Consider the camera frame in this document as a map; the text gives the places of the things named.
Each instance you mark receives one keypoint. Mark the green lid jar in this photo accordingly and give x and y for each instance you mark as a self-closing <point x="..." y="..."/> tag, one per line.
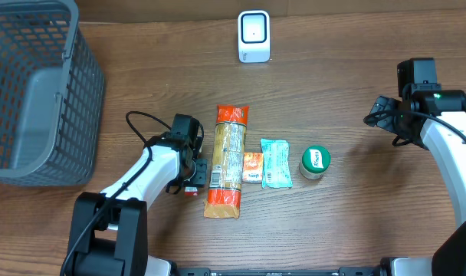
<point x="314" y="162"/>

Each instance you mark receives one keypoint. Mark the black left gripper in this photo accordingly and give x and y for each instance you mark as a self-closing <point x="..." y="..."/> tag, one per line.
<point x="200" y="173"/>

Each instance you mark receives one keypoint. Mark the grey plastic shopping basket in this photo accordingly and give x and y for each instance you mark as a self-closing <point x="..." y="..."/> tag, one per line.
<point x="51" y="95"/>

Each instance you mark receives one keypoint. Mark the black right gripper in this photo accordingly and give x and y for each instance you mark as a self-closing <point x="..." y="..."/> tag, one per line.
<point x="388" y="121"/>

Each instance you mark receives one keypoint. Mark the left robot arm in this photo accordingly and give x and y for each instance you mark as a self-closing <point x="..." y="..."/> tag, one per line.
<point x="109" y="233"/>

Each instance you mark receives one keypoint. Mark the teal wet wipes pack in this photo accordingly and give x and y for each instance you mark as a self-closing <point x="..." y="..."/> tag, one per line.
<point x="276" y="173"/>

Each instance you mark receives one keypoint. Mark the white barcode scanner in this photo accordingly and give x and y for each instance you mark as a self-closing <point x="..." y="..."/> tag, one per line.
<point x="254" y="36"/>

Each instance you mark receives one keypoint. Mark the orange tissue pack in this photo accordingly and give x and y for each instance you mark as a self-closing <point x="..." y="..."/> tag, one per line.
<point x="253" y="167"/>

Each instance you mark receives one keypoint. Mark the small red white item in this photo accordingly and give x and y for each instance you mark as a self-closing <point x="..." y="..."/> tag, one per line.
<point x="191" y="191"/>

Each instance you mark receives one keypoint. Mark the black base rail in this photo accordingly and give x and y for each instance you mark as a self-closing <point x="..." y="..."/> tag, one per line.
<point x="343" y="271"/>

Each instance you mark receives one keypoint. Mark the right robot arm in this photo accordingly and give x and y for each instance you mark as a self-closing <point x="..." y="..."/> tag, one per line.
<point x="428" y="116"/>

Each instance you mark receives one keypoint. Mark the red orange snack bag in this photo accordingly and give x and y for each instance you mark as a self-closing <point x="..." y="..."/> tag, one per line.
<point x="224" y="192"/>

